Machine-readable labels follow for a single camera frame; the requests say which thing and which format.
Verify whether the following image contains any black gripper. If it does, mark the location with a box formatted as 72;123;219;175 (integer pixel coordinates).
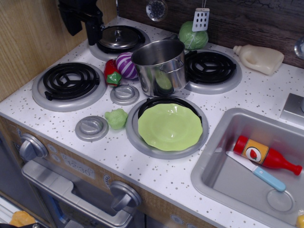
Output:
58;0;104;46

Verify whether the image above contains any steel pot lid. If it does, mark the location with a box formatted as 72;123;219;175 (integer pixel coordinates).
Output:
98;26;140;49

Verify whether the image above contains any stainless steel pot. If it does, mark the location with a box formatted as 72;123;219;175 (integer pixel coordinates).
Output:
131;39;189;97

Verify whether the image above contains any back left black burner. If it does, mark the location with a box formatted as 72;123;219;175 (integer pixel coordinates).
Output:
89;25;150;61

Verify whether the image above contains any black burner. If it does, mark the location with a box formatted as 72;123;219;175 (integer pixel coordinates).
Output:
89;25;150;61
32;62;107;112
125;96;209;160
185;50;242;95

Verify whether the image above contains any purple striped toy onion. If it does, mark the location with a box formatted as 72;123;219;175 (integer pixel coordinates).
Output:
116;52;138;79

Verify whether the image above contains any red toy pepper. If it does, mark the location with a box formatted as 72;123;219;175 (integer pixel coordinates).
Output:
104;59;122;86

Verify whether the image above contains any hanging metal strainer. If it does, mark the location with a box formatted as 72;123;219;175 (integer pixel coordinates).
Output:
146;0;168;22

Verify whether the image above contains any front left black burner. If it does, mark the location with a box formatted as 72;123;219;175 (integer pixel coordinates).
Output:
32;62;107;112

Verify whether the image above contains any grey stove knob upper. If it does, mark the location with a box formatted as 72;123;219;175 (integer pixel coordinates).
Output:
110;85;140;106

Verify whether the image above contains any grey stove knob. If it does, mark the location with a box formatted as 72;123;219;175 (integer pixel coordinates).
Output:
110;85;140;106
75;116;109;142

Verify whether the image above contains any light green toy lettuce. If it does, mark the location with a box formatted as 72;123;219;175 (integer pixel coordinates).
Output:
104;108;128;130

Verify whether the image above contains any green toy cabbage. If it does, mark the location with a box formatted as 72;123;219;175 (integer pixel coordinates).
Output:
179;21;209;50

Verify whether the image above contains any grey stove knob lower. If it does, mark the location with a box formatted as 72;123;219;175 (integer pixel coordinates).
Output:
75;116;109;142

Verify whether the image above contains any front right black burner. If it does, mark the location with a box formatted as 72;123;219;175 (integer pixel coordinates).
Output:
125;96;209;160

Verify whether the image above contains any white toy spatula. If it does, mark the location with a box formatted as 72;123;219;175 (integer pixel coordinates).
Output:
192;8;210;32

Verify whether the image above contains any back right black burner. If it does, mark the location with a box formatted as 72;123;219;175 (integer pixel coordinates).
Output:
185;50;242;95

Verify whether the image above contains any green plastic plate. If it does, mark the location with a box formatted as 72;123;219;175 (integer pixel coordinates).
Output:
138;103;203;152

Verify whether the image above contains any grey oven knob left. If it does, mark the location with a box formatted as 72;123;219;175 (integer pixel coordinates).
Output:
19;133;48;161

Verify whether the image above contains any grey oven knob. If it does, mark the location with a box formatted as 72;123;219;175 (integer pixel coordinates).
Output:
110;180;142;212
19;133;48;161

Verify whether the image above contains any grey oven knob right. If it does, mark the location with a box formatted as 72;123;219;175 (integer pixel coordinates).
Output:
110;180;142;212

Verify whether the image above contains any cream toy bottle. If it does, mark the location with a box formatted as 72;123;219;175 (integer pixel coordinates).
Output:
233;45;285;75

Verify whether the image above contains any grey toy sink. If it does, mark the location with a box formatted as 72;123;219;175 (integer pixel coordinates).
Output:
191;108;304;228

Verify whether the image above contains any yellow toy at bottom left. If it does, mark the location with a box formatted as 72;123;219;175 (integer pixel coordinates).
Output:
9;211;36;227

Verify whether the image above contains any yellow toy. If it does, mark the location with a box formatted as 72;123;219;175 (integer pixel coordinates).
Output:
296;214;304;228
9;211;36;227

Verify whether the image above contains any chrome faucet knob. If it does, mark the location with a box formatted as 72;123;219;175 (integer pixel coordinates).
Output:
294;37;304;59

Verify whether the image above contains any red toy ketchup bottle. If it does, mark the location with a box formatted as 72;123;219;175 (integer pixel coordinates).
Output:
233;135;303;176

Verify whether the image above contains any yellow toy at bottom right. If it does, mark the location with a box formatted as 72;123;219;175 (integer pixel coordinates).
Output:
296;214;304;228

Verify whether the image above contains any grey oven door handle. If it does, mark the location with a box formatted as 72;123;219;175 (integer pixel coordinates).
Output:
22;161;133;228

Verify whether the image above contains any blue handled toy knife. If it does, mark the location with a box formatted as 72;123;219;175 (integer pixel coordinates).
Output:
226;151;286;192

